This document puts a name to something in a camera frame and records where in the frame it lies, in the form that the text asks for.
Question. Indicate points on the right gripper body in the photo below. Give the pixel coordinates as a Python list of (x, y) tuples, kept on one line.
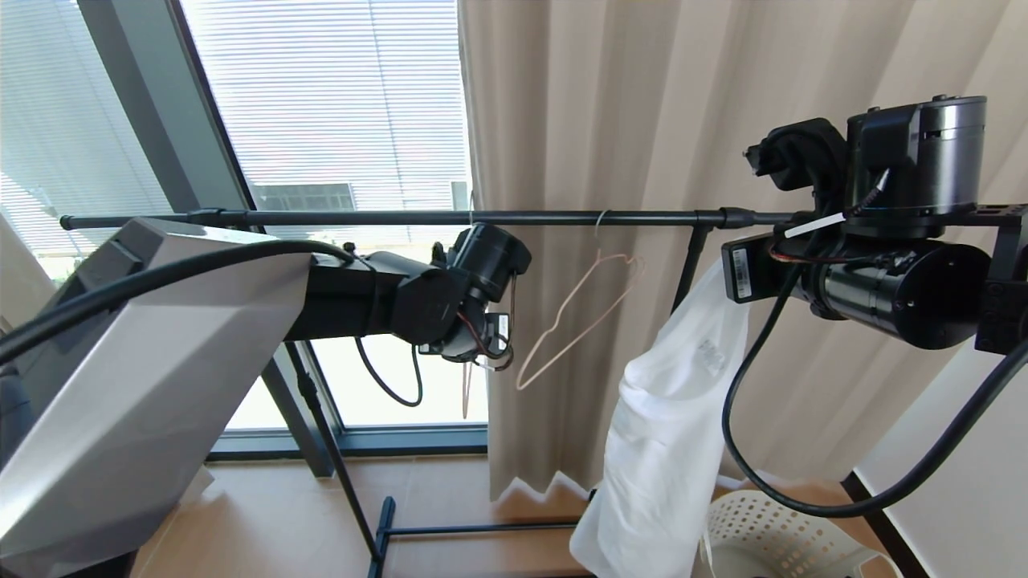
[(907, 293)]

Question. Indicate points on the white printed t-shirt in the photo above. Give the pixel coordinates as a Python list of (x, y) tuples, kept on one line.
[(666, 449)]

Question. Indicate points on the pink clothes hanger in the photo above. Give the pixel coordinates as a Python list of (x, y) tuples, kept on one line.
[(600, 245), (467, 393)]

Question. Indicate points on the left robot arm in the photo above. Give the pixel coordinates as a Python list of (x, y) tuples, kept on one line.
[(144, 401)]

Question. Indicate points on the white laundry basket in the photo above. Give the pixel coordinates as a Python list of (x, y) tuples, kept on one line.
[(779, 538)]

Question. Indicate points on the black clothes rack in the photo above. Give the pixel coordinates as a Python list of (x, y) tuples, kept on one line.
[(401, 217)]

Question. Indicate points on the beige curtain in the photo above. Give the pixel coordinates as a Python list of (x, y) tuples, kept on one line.
[(642, 120), (20, 273)]

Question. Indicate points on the window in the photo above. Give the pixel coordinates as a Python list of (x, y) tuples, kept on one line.
[(321, 96)]

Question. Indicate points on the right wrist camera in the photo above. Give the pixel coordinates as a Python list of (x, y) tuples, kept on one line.
[(795, 156)]

